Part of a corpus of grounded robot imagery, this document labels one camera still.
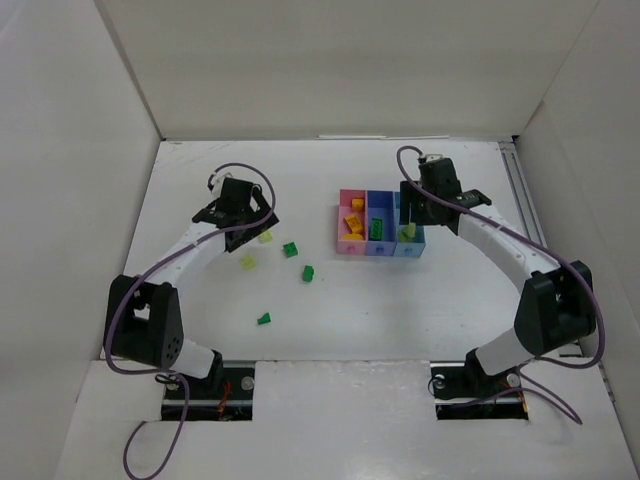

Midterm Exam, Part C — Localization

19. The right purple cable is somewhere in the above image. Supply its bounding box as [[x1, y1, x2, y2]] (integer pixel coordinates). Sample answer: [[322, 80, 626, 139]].
[[396, 144, 607, 425]]

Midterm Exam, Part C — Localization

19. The long dark green lego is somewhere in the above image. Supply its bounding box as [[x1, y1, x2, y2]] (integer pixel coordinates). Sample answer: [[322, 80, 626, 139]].
[[369, 217, 384, 241]]

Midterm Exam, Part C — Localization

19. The dark green lego brick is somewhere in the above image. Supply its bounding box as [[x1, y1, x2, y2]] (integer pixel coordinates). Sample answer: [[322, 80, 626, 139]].
[[302, 265, 315, 283]]

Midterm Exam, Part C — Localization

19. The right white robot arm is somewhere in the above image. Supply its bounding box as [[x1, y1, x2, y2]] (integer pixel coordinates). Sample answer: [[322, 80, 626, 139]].
[[400, 153, 602, 400]]

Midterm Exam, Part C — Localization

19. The small light green lego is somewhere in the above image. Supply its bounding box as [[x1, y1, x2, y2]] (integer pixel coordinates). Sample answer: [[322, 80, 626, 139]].
[[240, 254, 256, 271]]

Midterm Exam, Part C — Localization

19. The pink container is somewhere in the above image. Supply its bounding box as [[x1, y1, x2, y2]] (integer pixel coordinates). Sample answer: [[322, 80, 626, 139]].
[[336, 189, 368, 255]]

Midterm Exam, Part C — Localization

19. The aluminium rail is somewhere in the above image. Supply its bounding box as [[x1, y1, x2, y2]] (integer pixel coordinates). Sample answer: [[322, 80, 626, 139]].
[[498, 140, 616, 401]]

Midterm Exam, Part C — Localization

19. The purple cable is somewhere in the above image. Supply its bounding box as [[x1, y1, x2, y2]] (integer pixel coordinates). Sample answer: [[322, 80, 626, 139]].
[[396, 144, 607, 425], [102, 162, 280, 479]]

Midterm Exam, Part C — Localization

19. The orange rounded lego brick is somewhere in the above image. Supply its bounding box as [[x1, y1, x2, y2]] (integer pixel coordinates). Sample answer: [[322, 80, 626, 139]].
[[341, 233, 365, 241]]

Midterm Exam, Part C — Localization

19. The small orange lego brick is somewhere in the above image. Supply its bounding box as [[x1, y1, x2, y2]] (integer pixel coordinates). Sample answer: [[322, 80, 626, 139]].
[[351, 198, 365, 211]]

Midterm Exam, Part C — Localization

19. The dark green sloped lego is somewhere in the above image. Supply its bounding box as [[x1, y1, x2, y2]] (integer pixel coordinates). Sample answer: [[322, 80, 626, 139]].
[[283, 242, 298, 258]]

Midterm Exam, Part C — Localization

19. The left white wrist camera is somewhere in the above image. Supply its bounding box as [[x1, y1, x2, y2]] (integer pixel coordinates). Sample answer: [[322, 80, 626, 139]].
[[207, 172, 234, 198]]

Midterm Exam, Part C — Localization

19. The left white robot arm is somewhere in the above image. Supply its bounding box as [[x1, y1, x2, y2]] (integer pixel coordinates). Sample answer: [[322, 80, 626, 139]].
[[103, 175, 278, 388]]

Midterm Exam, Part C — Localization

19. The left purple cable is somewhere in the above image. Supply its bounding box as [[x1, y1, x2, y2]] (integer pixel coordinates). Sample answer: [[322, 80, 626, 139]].
[[102, 162, 280, 479]]

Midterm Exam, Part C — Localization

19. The orange square lego brick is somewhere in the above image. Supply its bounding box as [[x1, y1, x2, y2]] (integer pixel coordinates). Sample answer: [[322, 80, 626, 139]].
[[343, 214, 363, 234]]

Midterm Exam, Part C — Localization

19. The light green large lego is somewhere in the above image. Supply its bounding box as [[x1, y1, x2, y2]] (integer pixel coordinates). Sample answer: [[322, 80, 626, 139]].
[[397, 222, 417, 243]]

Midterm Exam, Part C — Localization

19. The purple-blue container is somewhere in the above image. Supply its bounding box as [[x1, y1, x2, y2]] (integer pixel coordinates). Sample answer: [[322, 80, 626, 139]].
[[365, 190, 396, 256]]

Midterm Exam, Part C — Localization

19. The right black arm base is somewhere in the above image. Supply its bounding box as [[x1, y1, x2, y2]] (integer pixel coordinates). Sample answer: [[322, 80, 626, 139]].
[[428, 353, 529, 421]]

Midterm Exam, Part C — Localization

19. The small green wedge lego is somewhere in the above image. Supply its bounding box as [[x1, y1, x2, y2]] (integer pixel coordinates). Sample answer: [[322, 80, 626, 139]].
[[257, 313, 271, 325]]

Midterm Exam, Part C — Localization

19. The light green two-stud lego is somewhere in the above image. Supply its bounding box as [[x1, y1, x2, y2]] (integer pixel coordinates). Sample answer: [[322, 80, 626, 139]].
[[258, 231, 273, 244]]

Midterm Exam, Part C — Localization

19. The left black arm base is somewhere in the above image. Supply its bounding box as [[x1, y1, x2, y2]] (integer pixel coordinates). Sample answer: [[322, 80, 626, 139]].
[[155, 352, 256, 422]]

